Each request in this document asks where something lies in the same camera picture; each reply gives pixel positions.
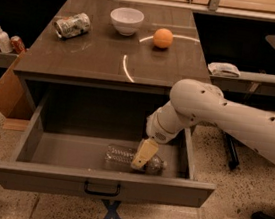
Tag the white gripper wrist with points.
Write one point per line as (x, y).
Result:
(155, 128)

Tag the clear plastic water bottle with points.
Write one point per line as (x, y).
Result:
(121, 157)

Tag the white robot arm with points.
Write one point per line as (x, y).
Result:
(191, 102)

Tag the grey cabinet with counter top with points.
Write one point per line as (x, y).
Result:
(104, 62)

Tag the open grey top drawer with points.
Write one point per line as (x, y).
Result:
(66, 140)

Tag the white pump bottle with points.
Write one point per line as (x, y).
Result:
(5, 44)

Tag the blue tape cross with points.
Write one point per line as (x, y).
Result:
(112, 216)

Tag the folded white cloth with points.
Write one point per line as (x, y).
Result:
(223, 69)

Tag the orange fruit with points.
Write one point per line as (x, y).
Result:
(162, 38)

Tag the white ceramic bowl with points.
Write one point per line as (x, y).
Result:
(127, 21)

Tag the grey side shelf right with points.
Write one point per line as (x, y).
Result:
(247, 82)

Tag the crushed silver drink can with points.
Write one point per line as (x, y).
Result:
(70, 27)

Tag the brown cardboard box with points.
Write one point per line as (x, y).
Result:
(13, 101)

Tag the black drawer handle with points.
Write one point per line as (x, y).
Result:
(99, 190)

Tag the black table leg frame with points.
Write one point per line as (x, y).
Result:
(233, 158)

